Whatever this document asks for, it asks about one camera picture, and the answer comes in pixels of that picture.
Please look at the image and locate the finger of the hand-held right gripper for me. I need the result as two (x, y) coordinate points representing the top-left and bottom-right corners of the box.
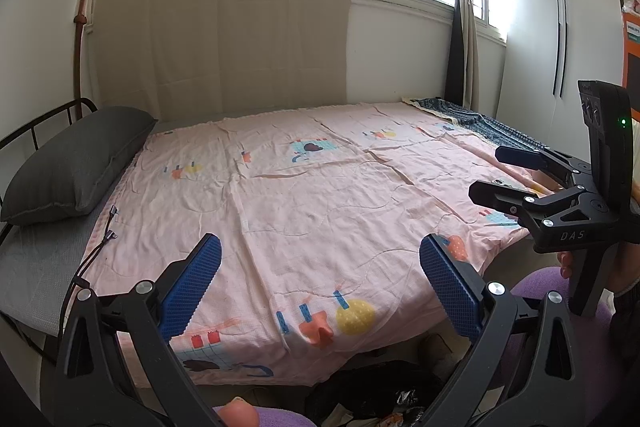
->
(469, 181), (587, 229)
(496, 145), (593, 191)

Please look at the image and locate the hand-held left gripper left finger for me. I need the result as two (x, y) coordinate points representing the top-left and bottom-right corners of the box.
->
(42, 233), (223, 427)

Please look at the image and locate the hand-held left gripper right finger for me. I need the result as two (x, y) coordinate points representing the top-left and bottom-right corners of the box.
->
(419, 234), (626, 427)

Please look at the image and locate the black trash bag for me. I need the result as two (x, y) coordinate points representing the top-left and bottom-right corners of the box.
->
(305, 359), (451, 427)

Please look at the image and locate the person's right hand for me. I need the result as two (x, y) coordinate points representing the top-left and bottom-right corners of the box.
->
(557, 241), (640, 298)

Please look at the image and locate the blue patterned cloth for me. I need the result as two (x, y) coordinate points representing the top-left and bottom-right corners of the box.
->
(402, 97), (544, 152)

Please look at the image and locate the orange cardboard box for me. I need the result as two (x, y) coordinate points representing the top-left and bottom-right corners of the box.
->
(620, 0), (640, 118)

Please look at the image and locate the white wardrobe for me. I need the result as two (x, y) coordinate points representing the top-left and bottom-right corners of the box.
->
(495, 0), (632, 144)

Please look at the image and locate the pink printed blanket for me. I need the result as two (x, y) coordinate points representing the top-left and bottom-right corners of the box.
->
(80, 102), (556, 388)

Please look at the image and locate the tied beige curtain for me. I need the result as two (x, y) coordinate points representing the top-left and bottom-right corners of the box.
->
(405, 0), (482, 108)

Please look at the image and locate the person's bare leg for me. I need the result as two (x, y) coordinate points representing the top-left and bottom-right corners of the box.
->
(220, 397), (261, 427)

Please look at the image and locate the grey mattress sheet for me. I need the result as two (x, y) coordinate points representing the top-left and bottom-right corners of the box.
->
(0, 122), (166, 339)

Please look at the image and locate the grey pillow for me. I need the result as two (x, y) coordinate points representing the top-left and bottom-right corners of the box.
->
(0, 106), (158, 228)

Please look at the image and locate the wide beige curtain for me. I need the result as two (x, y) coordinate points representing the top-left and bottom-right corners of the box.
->
(97, 0), (352, 124)

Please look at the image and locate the black charging cable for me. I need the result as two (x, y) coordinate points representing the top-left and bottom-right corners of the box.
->
(60, 231), (117, 338)
(75, 205), (119, 288)

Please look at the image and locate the black wardrobe handle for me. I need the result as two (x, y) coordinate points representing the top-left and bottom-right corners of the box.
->
(560, 0), (569, 98)
(552, 0), (561, 96)

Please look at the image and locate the black upright post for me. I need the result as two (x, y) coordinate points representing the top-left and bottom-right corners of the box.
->
(446, 0), (466, 104)

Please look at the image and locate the black metal bed frame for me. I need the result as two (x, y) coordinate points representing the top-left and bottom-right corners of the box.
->
(0, 98), (98, 363)

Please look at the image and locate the copper wall pipe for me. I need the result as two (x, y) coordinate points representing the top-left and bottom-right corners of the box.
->
(72, 0), (97, 108)

